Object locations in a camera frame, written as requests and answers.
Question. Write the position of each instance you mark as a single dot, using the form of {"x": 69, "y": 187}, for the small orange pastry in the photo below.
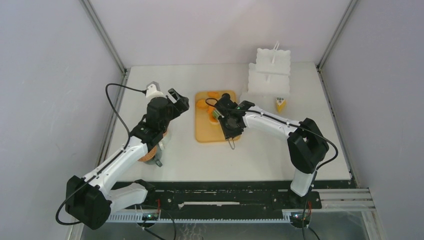
{"x": 211, "y": 110}

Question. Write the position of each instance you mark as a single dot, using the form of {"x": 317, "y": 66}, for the yellow cream cake slice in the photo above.
{"x": 280, "y": 104}

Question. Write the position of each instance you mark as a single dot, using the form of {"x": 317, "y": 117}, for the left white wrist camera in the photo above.
{"x": 153, "y": 91}

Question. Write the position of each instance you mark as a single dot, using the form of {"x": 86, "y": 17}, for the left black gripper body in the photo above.
{"x": 172, "y": 113}

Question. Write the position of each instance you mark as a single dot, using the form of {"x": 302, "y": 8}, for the pink handled metal tongs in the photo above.
{"x": 231, "y": 143}

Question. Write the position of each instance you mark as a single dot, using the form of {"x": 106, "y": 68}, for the white three tier stand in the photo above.
{"x": 269, "y": 75}

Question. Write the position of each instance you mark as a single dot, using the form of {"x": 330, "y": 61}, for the grey mug with rattan lid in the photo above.
{"x": 153, "y": 157}

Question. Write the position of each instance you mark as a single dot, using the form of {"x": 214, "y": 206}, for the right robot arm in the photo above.
{"x": 306, "y": 144}

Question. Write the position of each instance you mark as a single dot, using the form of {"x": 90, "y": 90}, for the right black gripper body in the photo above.
{"x": 230, "y": 130}

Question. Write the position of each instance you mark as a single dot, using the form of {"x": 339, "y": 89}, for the orange glazed donut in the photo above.
{"x": 213, "y": 120}

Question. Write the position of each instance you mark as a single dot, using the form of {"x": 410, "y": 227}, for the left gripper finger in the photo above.
{"x": 175, "y": 95}
{"x": 182, "y": 104}

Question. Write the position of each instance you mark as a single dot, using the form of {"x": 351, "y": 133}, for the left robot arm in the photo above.
{"x": 91, "y": 199}

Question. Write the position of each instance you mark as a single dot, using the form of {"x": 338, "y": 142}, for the orange round tart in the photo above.
{"x": 201, "y": 104}

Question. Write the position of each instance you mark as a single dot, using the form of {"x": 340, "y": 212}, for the yellow serving tray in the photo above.
{"x": 205, "y": 132}

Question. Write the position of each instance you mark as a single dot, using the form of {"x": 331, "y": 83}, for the green layered cake slice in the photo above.
{"x": 216, "y": 114}

